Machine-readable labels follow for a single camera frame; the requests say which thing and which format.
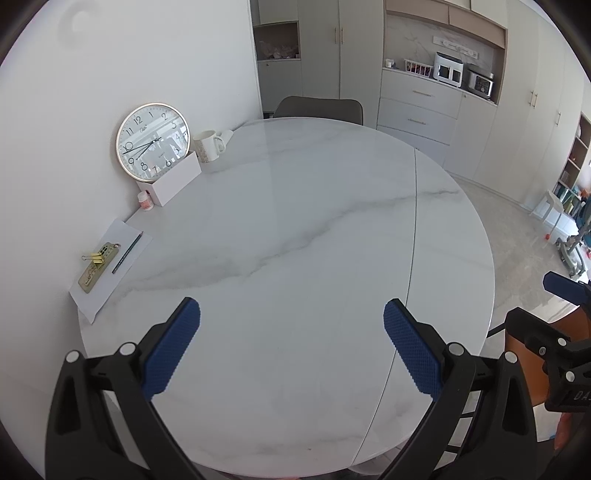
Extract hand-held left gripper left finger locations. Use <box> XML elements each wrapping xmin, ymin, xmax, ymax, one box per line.
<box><xmin>45</xmin><ymin>296</ymin><xmax>204</xmax><ymax>480</ymax></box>

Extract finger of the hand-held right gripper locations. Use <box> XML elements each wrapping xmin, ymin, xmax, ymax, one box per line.
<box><xmin>503</xmin><ymin>308</ymin><xmax>573</xmax><ymax>365</ymax></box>
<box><xmin>543</xmin><ymin>272</ymin><xmax>591</xmax><ymax>305</ymax></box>

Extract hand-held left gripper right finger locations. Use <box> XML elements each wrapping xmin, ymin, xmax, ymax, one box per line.
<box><xmin>381</xmin><ymin>298</ymin><xmax>539</xmax><ymax>480</ymax></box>

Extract person's right hand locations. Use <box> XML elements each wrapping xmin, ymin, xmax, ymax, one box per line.
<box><xmin>555</xmin><ymin>413</ymin><xmax>573</xmax><ymax>450</ymax></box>

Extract orange chair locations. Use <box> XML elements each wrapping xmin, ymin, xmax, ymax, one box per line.
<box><xmin>505</xmin><ymin>314</ymin><xmax>591</xmax><ymax>407</ymax></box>

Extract white stool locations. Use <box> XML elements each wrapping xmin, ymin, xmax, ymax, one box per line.
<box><xmin>529</xmin><ymin>191</ymin><xmax>561</xmax><ymax>222</ymax></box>

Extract white paper sheet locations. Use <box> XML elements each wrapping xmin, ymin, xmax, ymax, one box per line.
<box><xmin>69</xmin><ymin>219</ymin><xmax>153</xmax><ymax>324</ymax></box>

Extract gold binder clip tag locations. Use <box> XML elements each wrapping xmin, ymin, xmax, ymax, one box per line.
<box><xmin>78</xmin><ymin>242</ymin><xmax>122</xmax><ymax>294</ymax></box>

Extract dark pencil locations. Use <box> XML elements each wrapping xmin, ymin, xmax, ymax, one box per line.
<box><xmin>112</xmin><ymin>233</ymin><xmax>144</xmax><ymax>275</ymax></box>

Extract open bookshelf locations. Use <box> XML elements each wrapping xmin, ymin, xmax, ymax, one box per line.
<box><xmin>551</xmin><ymin>113</ymin><xmax>591</xmax><ymax>222</ymax></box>

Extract white cardboard box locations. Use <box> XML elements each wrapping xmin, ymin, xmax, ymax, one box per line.
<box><xmin>135</xmin><ymin>151</ymin><xmax>202</xmax><ymax>207</ymax></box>

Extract tall grey cabinet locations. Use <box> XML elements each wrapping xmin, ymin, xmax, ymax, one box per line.
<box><xmin>489</xmin><ymin>0</ymin><xmax>591</xmax><ymax>210</ymax></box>

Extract patterned white mug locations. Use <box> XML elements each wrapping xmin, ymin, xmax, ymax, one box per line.
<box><xmin>192</xmin><ymin>130</ymin><xmax>226</xmax><ymax>163</ymax></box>

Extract silver toaster oven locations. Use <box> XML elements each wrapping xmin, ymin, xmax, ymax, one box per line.
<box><xmin>464</xmin><ymin>65</ymin><xmax>496</xmax><ymax>99</ymax></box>

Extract grey drawer cabinet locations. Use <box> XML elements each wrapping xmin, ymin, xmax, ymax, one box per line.
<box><xmin>376</xmin><ymin>67</ymin><xmax>499</xmax><ymax>169</ymax></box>

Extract white countertop oven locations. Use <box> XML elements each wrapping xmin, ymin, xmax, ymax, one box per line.
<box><xmin>433</xmin><ymin>52</ymin><xmax>464</xmax><ymax>88</ymax></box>

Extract grey chair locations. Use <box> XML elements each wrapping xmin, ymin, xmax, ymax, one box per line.
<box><xmin>273</xmin><ymin>96</ymin><xmax>364</xmax><ymax>126</ymax></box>

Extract grey cabinet with niche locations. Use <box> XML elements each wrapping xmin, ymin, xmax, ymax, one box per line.
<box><xmin>252</xmin><ymin>0</ymin><xmax>386</xmax><ymax>121</ymax></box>

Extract wooden upper cabinet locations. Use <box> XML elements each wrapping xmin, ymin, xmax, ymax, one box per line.
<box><xmin>385</xmin><ymin>0</ymin><xmax>509</xmax><ymax>47</ymax></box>

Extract items in cabinet niche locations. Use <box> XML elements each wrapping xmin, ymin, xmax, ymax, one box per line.
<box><xmin>257</xmin><ymin>41</ymin><xmax>298</xmax><ymax>60</ymax></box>

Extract grey wheeled frame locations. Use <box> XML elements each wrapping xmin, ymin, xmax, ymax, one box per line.
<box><xmin>554</xmin><ymin>233</ymin><xmax>591</xmax><ymax>278</ymax></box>

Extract round wall clock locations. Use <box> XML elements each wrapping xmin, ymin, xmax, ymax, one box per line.
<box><xmin>115</xmin><ymin>102</ymin><xmax>190</xmax><ymax>181</ymax></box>

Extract white wall hook rail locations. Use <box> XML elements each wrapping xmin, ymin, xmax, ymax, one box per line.
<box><xmin>433</xmin><ymin>36</ymin><xmax>481</xmax><ymax>58</ymax></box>

